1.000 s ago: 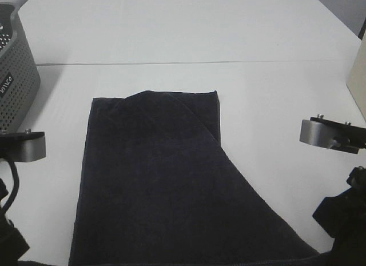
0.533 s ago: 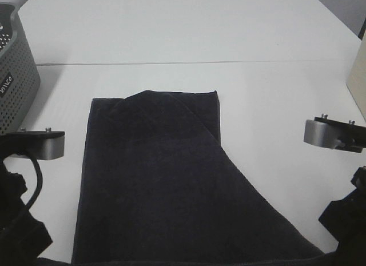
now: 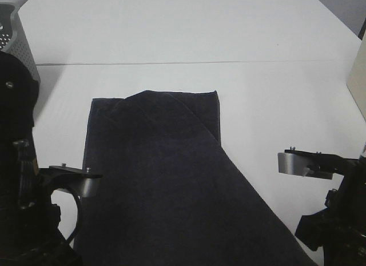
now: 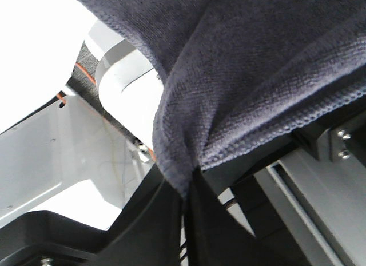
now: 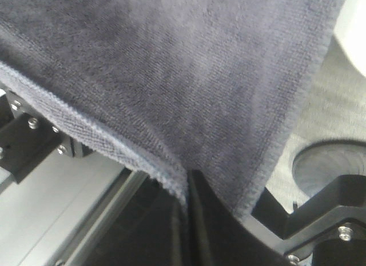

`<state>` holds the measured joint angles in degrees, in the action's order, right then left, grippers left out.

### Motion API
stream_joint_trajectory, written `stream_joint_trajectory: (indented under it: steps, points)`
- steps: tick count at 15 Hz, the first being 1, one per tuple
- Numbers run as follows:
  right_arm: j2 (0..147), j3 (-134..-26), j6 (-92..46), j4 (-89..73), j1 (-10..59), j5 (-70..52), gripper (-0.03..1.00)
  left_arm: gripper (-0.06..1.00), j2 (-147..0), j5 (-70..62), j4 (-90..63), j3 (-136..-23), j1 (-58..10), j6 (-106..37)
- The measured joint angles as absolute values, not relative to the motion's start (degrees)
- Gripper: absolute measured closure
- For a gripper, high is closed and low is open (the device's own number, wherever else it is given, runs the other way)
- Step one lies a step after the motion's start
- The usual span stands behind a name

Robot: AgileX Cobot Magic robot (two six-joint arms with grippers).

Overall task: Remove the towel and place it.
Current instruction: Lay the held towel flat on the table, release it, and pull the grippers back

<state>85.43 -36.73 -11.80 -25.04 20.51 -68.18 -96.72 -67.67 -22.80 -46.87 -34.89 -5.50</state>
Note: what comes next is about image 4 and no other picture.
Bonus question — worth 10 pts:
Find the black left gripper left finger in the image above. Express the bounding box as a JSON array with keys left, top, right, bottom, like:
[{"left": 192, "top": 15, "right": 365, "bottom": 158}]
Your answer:
[{"left": 87, "top": 165, "right": 181, "bottom": 265}]

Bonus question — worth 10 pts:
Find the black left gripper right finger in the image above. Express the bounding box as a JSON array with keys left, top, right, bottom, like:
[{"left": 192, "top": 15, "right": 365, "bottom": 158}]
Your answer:
[{"left": 184, "top": 168, "right": 301, "bottom": 265}]

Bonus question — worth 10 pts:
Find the dark navy towel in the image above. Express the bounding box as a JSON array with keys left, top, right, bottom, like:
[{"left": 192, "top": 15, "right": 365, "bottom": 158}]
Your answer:
[{"left": 78, "top": 0, "right": 365, "bottom": 197}]

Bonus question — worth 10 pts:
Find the grey aluminium frame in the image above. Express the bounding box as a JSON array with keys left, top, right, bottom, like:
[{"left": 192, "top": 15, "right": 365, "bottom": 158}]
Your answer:
[{"left": 222, "top": 121, "right": 366, "bottom": 266}]

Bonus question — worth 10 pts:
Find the orange cable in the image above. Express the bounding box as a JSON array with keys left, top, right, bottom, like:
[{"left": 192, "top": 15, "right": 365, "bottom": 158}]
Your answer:
[{"left": 56, "top": 62, "right": 157, "bottom": 161}]

